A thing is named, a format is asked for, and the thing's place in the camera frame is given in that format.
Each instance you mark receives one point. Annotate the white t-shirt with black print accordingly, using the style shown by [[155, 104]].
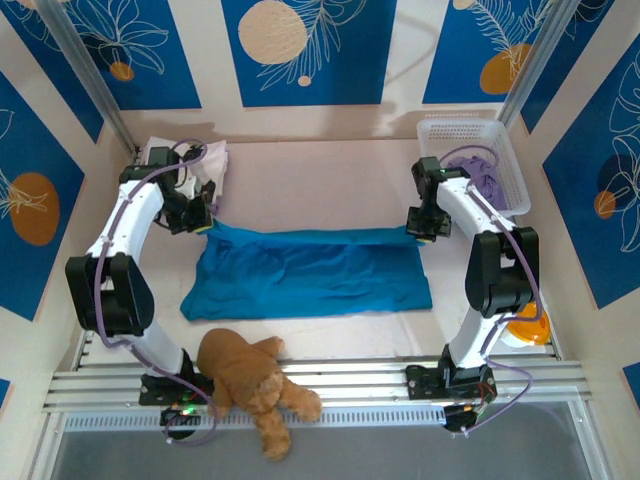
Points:
[[217, 160]]

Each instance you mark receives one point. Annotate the aluminium mounting rail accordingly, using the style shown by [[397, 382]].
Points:
[[350, 375]]

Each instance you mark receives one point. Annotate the crumpled purple t-shirt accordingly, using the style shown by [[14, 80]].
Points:
[[487, 182]]

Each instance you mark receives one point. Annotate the blue t-shirt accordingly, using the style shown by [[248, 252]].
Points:
[[310, 280]]

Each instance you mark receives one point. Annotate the white perforated plastic basket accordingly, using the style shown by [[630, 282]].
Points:
[[465, 132]]

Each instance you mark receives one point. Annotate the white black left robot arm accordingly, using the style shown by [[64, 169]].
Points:
[[130, 220]]

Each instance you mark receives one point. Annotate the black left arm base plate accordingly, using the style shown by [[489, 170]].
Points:
[[155, 395]]

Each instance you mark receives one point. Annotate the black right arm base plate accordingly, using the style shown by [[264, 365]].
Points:
[[420, 385]]

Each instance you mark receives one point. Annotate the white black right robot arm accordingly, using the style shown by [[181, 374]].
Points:
[[470, 340]]

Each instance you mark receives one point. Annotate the orange and white plastic object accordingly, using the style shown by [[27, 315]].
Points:
[[535, 327]]

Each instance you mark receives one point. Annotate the aluminium frame post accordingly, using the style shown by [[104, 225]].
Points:
[[85, 70], [542, 60]]

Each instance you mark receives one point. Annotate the brown teddy bear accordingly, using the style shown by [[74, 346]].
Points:
[[235, 360]]

